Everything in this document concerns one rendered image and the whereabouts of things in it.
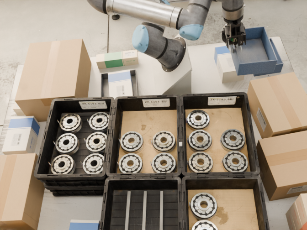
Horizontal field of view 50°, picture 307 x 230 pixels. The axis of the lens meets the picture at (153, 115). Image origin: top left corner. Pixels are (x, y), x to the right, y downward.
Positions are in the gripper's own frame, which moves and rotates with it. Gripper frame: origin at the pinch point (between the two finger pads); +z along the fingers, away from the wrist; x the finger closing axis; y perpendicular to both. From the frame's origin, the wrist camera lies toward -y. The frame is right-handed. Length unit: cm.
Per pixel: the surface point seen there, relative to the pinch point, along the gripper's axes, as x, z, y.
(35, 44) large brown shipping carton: -102, 8, -38
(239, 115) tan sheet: -1.1, 29.0, 14.0
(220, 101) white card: -8.6, 22.1, 9.4
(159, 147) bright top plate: -38, 21, 29
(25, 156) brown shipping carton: -97, 13, 29
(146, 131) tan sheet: -44, 23, 19
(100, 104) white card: -64, 14, 6
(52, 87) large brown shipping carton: -88, 10, -6
